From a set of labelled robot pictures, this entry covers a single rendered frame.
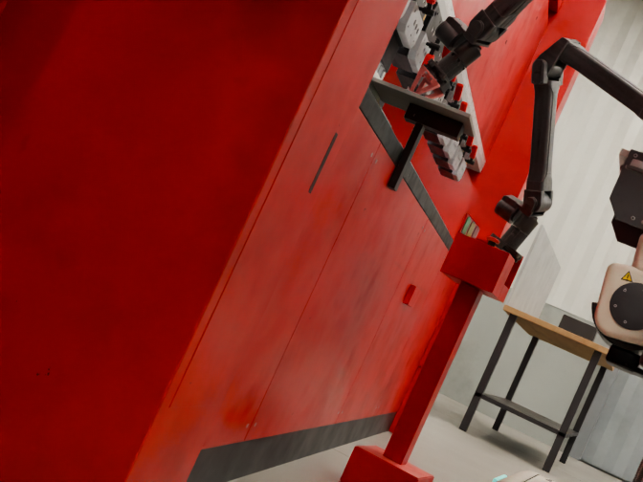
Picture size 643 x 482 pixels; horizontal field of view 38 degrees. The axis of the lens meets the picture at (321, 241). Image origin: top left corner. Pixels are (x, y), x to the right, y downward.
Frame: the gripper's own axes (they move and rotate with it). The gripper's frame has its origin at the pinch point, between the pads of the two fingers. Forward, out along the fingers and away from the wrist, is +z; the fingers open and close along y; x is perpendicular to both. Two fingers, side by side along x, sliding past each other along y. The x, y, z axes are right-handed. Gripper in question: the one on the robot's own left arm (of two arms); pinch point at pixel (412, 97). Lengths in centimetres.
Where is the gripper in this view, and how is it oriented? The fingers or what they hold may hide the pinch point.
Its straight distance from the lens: 236.8
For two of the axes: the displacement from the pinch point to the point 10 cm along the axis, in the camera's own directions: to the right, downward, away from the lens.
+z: -7.7, 6.3, 1.0
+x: 5.9, 7.7, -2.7
